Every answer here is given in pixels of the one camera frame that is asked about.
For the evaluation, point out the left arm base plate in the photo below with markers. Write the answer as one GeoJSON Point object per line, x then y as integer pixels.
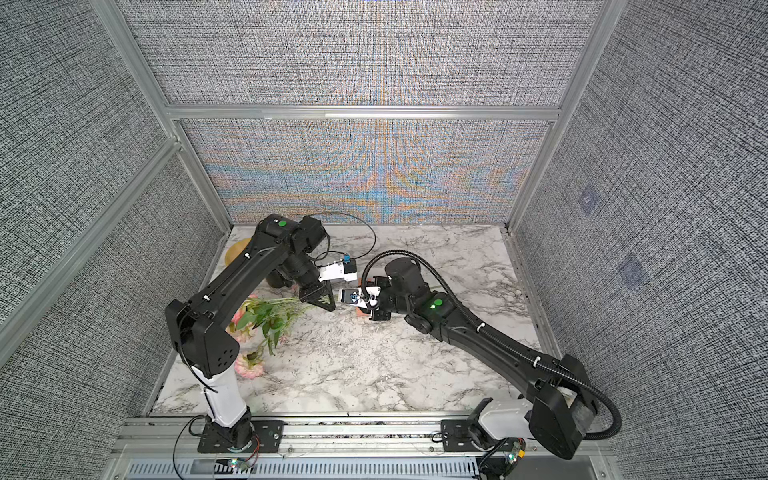
{"type": "Point", "coordinates": [265, 436]}

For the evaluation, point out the pink flower bouquet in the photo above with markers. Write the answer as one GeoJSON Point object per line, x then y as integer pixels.
{"type": "Point", "coordinates": [260, 326]}

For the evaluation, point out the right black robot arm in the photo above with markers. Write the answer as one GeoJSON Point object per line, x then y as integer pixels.
{"type": "Point", "coordinates": [566, 408]}

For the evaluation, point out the yellow bowl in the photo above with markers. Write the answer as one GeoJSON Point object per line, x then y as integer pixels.
{"type": "Point", "coordinates": [235, 251]}

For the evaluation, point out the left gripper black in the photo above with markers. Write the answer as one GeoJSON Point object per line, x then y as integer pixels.
{"type": "Point", "coordinates": [317, 296]}

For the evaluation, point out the wrist white camera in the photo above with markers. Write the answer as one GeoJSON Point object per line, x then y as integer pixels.
{"type": "Point", "coordinates": [345, 269]}
{"type": "Point", "coordinates": [354, 296]}

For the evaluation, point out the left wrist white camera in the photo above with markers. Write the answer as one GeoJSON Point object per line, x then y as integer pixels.
{"type": "Point", "coordinates": [345, 269]}

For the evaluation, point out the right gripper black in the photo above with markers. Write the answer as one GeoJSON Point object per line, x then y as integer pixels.
{"type": "Point", "coordinates": [385, 282]}

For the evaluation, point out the aluminium front rail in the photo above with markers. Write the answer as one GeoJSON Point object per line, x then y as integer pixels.
{"type": "Point", "coordinates": [304, 435]}

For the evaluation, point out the orange tape dispenser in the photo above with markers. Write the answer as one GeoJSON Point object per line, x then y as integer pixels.
{"type": "Point", "coordinates": [364, 311]}

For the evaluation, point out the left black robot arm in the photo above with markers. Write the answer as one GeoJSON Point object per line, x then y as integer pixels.
{"type": "Point", "coordinates": [279, 248]}

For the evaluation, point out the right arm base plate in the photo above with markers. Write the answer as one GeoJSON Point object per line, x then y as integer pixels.
{"type": "Point", "coordinates": [462, 435]}

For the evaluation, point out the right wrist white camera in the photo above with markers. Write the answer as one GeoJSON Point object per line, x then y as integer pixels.
{"type": "Point", "coordinates": [354, 296]}

